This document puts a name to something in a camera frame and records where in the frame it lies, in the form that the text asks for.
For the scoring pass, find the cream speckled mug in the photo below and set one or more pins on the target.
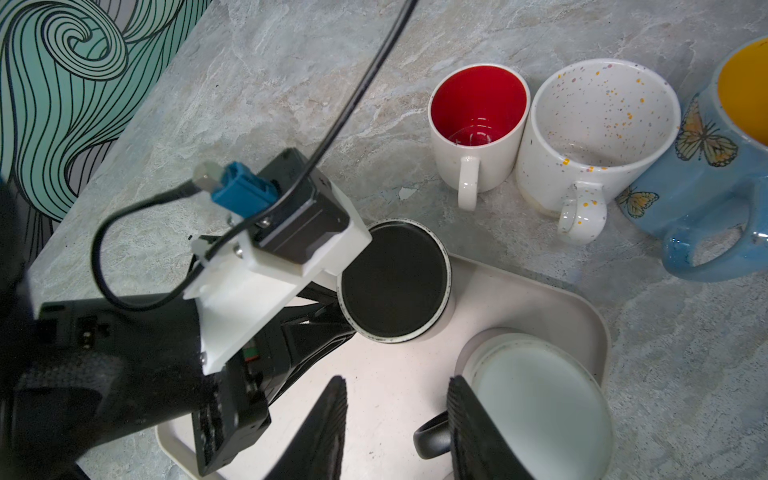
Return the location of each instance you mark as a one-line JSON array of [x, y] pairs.
[[593, 128]]

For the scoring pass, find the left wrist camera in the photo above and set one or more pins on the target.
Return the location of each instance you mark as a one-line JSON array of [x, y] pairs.
[[315, 234]]

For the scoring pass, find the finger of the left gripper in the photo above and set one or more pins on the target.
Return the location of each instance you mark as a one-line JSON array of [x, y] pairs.
[[298, 337]]

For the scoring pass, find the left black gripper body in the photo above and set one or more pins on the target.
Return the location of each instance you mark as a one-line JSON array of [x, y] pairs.
[[83, 373]]

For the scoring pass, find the cream white mug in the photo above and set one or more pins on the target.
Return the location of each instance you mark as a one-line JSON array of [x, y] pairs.
[[477, 117]]

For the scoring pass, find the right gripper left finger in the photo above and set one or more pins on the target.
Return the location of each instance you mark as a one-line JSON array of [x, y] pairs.
[[316, 451]]

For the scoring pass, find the small white black-handled mug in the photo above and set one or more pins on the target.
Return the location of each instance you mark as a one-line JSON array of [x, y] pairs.
[[546, 405]]

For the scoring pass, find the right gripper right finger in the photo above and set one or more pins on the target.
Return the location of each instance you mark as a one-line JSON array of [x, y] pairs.
[[478, 449]]

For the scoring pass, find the blue butterfly mug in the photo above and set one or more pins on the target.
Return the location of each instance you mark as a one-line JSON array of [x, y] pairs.
[[705, 198]]

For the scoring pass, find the black mug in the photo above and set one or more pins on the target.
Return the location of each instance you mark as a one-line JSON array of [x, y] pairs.
[[400, 287]]

